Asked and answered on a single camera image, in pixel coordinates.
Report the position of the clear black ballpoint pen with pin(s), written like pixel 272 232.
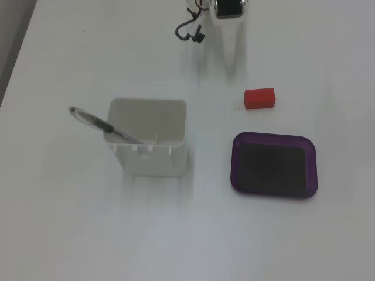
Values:
pixel 93 120

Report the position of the red rectangular cube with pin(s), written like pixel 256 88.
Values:
pixel 259 99

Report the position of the purple tray with dark inlay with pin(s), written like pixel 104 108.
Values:
pixel 274 168

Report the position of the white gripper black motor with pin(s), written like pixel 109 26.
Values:
pixel 229 7

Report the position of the white plastic pen holder box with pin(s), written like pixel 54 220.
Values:
pixel 155 161

